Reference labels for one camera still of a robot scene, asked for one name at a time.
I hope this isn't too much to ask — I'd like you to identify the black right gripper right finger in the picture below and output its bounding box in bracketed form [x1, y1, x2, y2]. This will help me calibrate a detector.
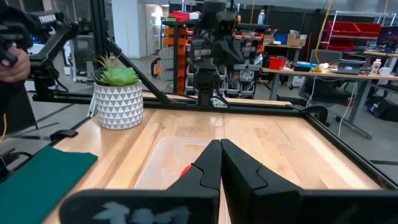
[221, 139, 398, 224]

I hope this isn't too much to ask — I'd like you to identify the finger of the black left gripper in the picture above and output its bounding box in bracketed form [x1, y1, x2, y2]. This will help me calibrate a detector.
[230, 37, 245, 65]
[217, 37, 231, 65]

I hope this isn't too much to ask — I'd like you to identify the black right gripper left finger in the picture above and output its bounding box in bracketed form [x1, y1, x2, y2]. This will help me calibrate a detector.
[58, 139, 222, 224]

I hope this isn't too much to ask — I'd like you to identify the red toy apple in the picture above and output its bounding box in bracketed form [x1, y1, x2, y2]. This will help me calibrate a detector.
[179, 164, 193, 179]

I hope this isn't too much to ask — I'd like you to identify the orange parts drawer rack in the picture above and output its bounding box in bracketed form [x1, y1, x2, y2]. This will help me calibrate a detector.
[161, 18, 200, 94]

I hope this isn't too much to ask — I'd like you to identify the small red box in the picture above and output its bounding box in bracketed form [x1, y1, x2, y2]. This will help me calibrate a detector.
[269, 56, 287, 71]

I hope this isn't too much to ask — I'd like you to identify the clear plastic tub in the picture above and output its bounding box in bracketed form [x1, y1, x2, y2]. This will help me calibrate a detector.
[133, 136, 218, 190]

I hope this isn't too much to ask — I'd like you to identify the grey office chair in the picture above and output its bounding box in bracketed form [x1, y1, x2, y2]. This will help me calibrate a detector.
[300, 49, 352, 100]

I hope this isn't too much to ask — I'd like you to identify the succulent in white patterned pot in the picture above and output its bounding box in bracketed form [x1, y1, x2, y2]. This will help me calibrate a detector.
[91, 53, 144, 131]

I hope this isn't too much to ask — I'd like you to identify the red storage bin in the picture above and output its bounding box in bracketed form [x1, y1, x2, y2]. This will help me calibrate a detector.
[325, 21, 356, 40]
[354, 22, 382, 38]

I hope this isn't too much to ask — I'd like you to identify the long grey desk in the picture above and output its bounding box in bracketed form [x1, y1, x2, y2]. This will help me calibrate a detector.
[261, 67, 398, 139]

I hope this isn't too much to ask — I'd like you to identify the grey laptop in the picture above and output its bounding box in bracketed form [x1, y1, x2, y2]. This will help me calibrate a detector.
[337, 58, 366, 75]

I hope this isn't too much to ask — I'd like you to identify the black table clamp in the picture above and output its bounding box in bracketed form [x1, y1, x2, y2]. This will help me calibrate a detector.
[49, 129, 78, 141]

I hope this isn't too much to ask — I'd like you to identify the green folded cloth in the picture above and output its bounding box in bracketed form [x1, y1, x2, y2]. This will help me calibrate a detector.
[0, 145, 99, 224]

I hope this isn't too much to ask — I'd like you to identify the person's hand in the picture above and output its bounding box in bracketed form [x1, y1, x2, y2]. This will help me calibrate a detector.
[0, 45, 31, 83]

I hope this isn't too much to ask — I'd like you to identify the person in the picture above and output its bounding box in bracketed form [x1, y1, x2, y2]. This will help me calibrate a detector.
[0, 79, 39, 136]

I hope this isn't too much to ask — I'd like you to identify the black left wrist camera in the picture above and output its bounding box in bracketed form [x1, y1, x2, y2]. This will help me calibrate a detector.
[203, 1, 239, 35]

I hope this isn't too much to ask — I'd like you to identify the black aluminium table frame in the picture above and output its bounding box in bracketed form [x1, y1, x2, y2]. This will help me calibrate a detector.
[30, 0, 398, 190]

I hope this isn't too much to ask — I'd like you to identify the yellow hanging cable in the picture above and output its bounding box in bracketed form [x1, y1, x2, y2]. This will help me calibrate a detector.
[312, 0, 334, 73]

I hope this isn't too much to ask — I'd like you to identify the black frame corner bracket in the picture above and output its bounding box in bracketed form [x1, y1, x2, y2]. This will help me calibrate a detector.
[302, 105, 331, 126]

